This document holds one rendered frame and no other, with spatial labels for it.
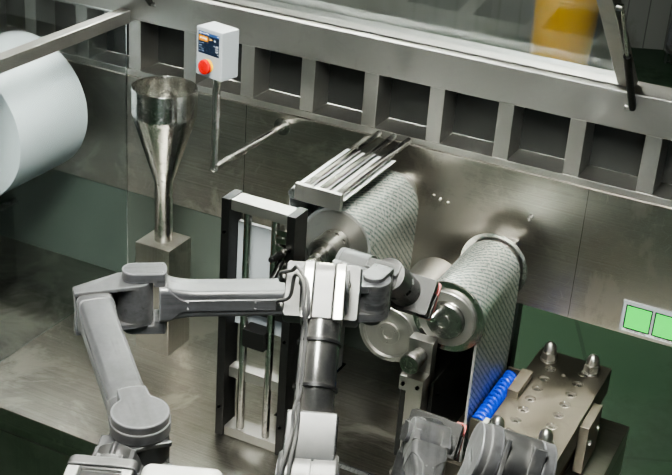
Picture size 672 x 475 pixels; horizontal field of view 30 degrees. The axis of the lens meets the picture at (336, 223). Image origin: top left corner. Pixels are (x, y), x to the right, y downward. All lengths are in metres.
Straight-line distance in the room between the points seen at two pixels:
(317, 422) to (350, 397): 1.36
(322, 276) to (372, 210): 1.01
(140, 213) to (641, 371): 2.32
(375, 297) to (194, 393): 0.85
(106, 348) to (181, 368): 1.03
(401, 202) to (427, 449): 0.63
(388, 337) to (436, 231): 0.34
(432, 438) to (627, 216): 0.69
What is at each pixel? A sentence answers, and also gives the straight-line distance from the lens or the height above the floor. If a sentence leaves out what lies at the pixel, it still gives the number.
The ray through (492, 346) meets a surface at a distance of 2.55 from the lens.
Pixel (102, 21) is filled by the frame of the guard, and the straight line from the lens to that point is 2.88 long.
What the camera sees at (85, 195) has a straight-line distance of 2.99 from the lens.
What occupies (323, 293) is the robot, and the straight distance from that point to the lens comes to 1.47.
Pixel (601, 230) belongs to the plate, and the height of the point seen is 1.36.
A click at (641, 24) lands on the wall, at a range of 8.64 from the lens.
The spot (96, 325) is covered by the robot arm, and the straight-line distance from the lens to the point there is 1.90.
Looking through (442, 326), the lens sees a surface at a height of 1.24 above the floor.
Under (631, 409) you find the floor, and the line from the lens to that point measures 4.59.
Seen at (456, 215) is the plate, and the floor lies 1.31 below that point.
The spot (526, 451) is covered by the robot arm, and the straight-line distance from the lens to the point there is 1.64.
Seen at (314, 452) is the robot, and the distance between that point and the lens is 1.42.
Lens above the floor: 2.44
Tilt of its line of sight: 26 degrees down
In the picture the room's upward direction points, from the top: 4 degrees clockwise
